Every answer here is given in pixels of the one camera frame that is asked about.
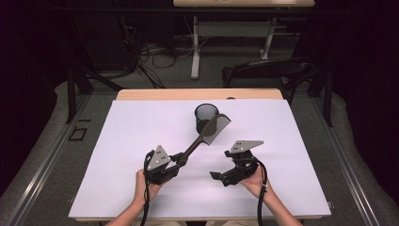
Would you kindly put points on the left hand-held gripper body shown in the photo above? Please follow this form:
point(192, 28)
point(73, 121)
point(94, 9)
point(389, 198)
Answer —
point(160, 161)

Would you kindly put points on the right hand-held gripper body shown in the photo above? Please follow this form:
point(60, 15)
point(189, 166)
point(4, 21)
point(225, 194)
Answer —
point(243, 164)

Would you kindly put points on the black mesh pen cup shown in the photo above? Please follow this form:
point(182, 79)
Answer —
point(203, 114)

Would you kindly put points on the person's right hand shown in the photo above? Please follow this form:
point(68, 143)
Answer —
point(254, 183)

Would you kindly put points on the person's left hand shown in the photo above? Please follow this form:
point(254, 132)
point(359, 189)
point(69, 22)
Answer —
point(147, 190)

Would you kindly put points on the white table board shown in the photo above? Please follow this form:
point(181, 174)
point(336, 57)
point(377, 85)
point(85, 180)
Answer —
point(125, 132)

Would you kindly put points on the wooden table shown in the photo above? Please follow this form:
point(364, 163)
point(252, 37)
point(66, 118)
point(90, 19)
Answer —
point(188, 94)

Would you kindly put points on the black chair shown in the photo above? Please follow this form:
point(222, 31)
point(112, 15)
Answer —
point(266, 69)

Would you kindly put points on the black metal stand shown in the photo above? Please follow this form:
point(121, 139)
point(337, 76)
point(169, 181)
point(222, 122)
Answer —
point(328, 100)
point(71, 91)

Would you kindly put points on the wooden desk with white legs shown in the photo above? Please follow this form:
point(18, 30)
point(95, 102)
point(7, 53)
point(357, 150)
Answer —
point(238, 28)

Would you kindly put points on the aluminium floor rail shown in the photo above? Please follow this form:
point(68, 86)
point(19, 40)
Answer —
point(348, 166)
point(44, 163)

